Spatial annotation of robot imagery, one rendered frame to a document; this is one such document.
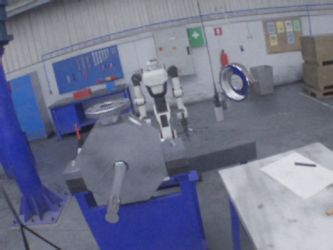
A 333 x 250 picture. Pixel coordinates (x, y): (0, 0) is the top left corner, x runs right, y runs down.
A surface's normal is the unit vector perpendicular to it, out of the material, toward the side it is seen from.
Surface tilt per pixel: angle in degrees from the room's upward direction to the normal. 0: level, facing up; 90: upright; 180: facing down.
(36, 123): 90
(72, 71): 90
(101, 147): 90
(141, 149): 90
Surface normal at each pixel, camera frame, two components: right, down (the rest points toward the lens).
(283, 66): 0.06, 0.29
